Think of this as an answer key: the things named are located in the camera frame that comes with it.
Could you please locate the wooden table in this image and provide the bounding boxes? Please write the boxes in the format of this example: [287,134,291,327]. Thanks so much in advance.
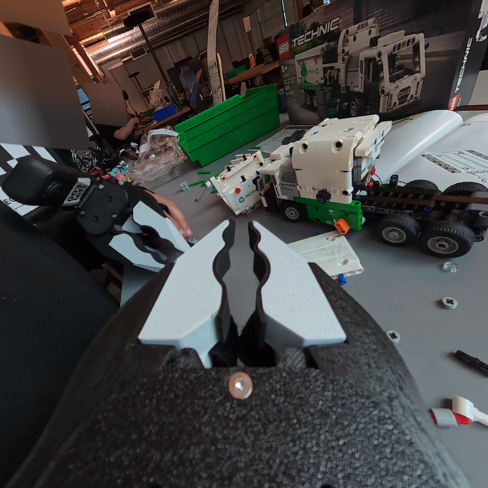
[225,61,281,86]

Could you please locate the person's left hand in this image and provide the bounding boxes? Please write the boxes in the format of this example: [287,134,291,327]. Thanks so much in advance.
[152,192,193,239]

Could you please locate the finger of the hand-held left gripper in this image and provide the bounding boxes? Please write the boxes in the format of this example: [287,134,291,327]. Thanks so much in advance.
[110,232,178,273]
[131,200,192,255]

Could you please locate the green white sticker sheet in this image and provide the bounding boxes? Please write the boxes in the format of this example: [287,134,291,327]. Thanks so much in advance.
[248,125,317,153]

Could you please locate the white standing banner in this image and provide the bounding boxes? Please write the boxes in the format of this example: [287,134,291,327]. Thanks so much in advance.
[208,0,223,105]

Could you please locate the white green lego truck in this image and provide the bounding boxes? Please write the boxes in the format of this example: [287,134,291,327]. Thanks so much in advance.
[259,114,488,258]

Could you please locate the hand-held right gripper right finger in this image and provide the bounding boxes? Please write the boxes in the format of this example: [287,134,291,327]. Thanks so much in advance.
[248,221,348,349]

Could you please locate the colourful floral cloth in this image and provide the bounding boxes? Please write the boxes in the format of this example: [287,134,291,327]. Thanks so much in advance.
[93,160,134,185]

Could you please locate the white lego container assembly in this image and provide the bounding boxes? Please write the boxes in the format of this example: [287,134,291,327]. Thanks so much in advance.
[209,150,273,217]

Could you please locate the clear plastic bag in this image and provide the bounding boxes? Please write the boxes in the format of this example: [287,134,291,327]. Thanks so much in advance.
[128,129,191,187]

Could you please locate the black white checkered board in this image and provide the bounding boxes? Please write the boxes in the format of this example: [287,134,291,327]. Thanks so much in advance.
[0,143,58,218]

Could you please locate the green plastic bin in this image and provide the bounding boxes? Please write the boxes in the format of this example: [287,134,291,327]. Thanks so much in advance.
[175,84,281,167]

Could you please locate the white grey red lego assembly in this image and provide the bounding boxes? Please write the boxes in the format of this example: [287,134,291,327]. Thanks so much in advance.
[429,396,488,428]

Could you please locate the black lego axle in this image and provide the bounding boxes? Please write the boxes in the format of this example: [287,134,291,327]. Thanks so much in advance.
[455,349,488,375]

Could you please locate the instruction booklet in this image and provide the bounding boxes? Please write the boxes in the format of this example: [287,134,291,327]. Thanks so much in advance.
[368,110,488,187]

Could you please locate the lego set box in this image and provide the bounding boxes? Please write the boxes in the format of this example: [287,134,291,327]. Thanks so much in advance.
[274,0,488,123]

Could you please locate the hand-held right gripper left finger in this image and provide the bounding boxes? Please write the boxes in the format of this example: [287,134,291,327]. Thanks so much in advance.
[137,219,238,369]

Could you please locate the black floor lamp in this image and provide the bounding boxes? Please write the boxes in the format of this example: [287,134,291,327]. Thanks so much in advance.
[124,13,168,92]

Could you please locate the white lego panel blue pins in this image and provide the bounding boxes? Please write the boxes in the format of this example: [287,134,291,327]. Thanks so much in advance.
[287,231,365,285]

